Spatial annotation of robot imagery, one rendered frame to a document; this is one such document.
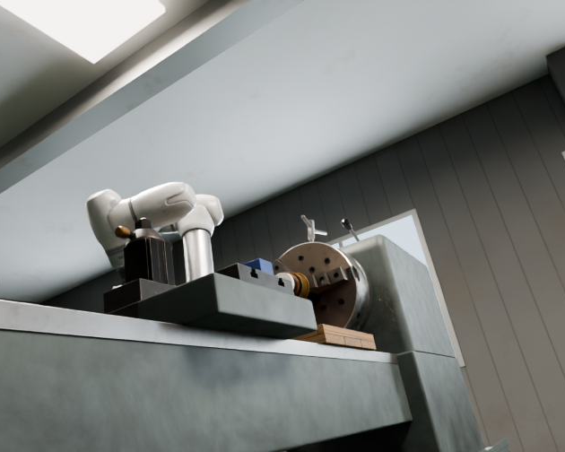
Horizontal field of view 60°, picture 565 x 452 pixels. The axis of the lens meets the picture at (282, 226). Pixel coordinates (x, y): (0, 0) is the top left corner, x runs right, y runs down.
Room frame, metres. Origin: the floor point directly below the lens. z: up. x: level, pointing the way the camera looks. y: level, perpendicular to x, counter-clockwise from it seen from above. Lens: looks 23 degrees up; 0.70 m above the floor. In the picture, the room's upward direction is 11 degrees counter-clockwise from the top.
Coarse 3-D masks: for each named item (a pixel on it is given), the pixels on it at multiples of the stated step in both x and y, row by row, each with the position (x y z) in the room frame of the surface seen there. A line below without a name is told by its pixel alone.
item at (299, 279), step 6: (294, 276) 1.31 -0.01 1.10; (300, 276) 1.34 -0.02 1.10; (294, 282) 1.30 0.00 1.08; (300, 282) 1.32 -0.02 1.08; (306, 282) 1.34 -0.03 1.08; (294, 288) 1.30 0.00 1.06; (300, 288) 1.32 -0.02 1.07; (306, 288) 1.34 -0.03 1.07; (294, 294) 1.31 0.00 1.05; (300, 294) 1.33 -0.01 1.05; (306, 294) 1.35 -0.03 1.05
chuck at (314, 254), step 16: (288, 256) 1.46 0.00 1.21; (304, 256) 1.44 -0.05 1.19; (320, 256) 1.41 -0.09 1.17; (336, 256) 1.39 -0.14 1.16; (304, 272) 1.44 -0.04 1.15; (320, 272) 1.42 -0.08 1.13; (336, 288) 1.40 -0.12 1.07; (352, 288) 1.38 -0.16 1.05; (368, 288) 1.45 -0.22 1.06; (320, 304) 1.43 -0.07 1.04; (336, 304) 1.41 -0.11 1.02; (352, 304) 1.39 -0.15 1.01; (320, 320) 1.43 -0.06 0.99; (336, 320) 1.41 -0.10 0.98; (352, 320) 1.41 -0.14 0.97
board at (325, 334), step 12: (324, 324) 1.06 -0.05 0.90; (300, 336) 1.08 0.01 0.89; (312, 336) 1.07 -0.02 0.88; (324, 336) 1.06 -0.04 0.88; (336, 336) 1.11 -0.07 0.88; (348, 336) 1.17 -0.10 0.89; (360, 336) 1.24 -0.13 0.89; (372, 336) 1.32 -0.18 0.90; (360, 348) 1.24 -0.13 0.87; (372, 348) 1.30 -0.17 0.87
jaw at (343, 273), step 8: (328, 272) 1.36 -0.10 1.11; (336, 272) 1.35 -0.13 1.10; (344, 272) 1.37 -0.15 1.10; (352, 272) 1.39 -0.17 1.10; (312, 280) 1.35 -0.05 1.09; (320, 280) 1.36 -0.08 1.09; (328, 280) 1.36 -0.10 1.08; (336, 280) 1.36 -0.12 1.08; (344, 280) 1.36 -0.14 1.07; (312, 288) 1.35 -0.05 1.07; (320, 288) 1.37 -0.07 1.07; (328, 288) 1.39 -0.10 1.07
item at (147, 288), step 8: (136, 280) 0.87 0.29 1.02; (144, 280) 0.88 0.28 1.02; (120, 288) 0.89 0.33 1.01; (128, 288) 0.88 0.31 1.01; (136, 288) 0.87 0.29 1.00; (144, 288) 0.88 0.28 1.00; (152, 288) 0.90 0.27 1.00; (160, 288) 0.92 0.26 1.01; (168, 288) 0.94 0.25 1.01; (104, 296) 0.91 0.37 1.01; (112, 296) 0.90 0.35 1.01; (120, 296) 0.89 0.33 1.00; (128, 296) 0.88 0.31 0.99; (136, 296) 0.88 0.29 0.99; (144, 296) 0.88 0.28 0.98; (104, 304) 0.91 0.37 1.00; (112, 304) 0.90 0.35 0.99; (120, 304) 0.89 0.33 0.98; (128, 304) 0.89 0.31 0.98; (104, 312) 0.91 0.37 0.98
